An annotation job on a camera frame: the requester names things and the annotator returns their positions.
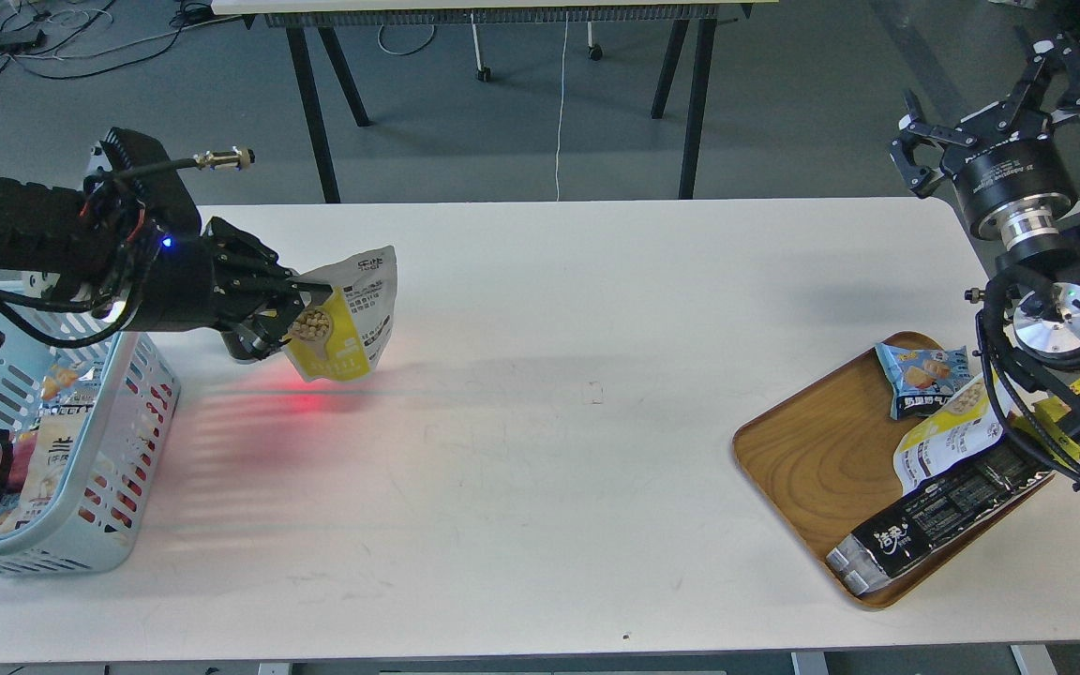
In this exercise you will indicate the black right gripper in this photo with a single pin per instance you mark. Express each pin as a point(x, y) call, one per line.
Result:
point(1013, 183)

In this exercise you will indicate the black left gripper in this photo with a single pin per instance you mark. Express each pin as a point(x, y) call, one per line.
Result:
point(168, 270)

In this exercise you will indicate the yellow white snack pouch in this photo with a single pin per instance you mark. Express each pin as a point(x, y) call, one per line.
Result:
point(964, 426)
point(341, 337)

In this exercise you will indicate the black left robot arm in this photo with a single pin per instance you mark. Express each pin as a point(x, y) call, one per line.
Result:
point(46, 244)

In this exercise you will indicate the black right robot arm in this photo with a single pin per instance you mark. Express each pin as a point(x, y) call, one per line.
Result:
point(1028, 323)

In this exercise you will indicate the light blue plastic basket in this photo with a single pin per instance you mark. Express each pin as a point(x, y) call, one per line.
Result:
point(92, 521)

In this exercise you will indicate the blue snack packet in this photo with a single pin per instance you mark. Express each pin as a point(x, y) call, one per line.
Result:
point(922, 380)

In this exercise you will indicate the yellow cartoon snack packet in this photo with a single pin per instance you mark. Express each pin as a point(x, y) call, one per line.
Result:
point(1065, 408)

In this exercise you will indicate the snack packs inside basket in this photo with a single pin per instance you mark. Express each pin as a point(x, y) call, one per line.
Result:
point(33, 460)

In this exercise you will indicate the black snack package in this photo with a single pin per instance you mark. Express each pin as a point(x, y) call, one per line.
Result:
point(906, 534)

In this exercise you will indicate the black barcode scanner red window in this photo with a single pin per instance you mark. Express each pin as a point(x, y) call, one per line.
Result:
point(247, 347)

